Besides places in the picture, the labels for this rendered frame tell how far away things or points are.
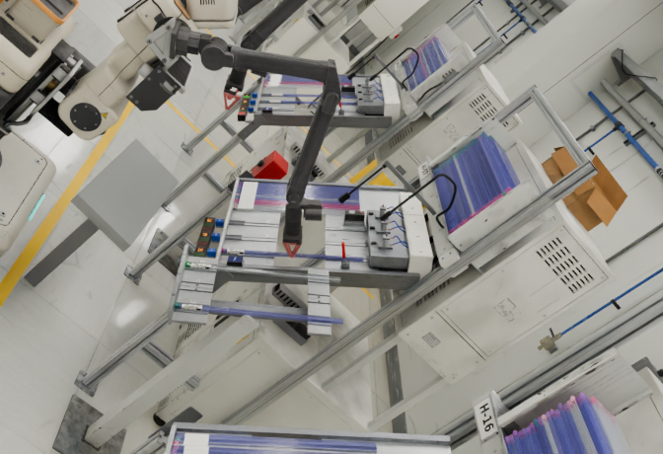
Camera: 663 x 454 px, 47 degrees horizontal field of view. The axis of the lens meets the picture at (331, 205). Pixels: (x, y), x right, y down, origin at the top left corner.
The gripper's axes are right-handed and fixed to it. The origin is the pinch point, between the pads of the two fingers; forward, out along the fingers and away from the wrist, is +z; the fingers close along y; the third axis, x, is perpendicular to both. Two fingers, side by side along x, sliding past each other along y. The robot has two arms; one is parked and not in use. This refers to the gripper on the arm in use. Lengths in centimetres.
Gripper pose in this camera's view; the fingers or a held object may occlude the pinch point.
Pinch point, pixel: (292, 254)
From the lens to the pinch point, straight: 271.5
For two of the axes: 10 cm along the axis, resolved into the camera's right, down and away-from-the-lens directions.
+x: -10.0, -0.5, -0.2
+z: -0.5, 8.8, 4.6
